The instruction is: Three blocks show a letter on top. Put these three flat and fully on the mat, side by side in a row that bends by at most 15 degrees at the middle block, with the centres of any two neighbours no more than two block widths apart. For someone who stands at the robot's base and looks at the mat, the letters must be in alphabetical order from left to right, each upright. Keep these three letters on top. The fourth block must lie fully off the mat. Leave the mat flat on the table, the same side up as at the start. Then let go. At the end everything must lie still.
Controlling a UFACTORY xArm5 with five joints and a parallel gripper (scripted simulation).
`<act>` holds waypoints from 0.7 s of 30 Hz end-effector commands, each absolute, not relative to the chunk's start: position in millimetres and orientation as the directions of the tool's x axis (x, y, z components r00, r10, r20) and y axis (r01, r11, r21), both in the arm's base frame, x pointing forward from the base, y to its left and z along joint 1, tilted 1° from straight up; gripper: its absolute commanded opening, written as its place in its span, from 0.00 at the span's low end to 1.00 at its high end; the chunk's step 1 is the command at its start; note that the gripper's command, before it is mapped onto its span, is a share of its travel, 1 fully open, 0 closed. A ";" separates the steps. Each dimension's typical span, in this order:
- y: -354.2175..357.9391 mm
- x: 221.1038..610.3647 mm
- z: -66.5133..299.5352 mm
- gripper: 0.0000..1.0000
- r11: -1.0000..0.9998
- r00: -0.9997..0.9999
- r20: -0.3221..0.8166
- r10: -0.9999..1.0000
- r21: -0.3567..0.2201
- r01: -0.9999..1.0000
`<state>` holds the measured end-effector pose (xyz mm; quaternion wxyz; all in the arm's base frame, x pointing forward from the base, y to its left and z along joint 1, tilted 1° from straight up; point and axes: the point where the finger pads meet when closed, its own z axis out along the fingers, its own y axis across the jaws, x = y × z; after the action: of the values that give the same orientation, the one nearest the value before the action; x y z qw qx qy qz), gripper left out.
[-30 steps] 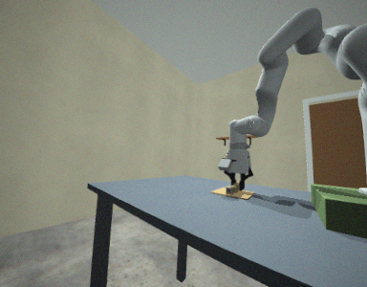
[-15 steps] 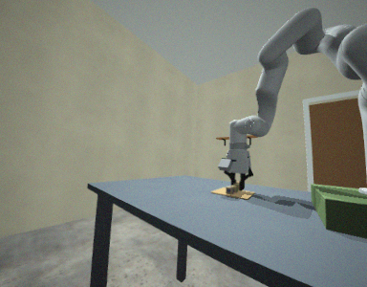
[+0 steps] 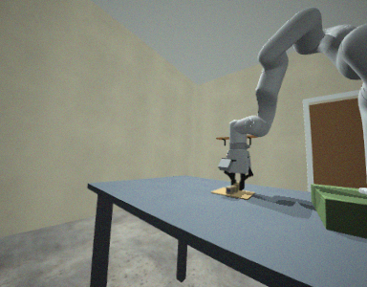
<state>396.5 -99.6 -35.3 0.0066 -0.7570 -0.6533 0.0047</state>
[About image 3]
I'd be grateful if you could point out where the beige flat mat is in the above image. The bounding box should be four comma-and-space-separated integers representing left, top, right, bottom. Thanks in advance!
211, 188, 255, 200

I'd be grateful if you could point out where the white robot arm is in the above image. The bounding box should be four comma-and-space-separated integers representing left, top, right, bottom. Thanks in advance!
229, 8, 367, 173

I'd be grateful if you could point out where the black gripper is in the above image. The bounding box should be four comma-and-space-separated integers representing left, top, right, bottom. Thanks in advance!
224, 149, 253, 190

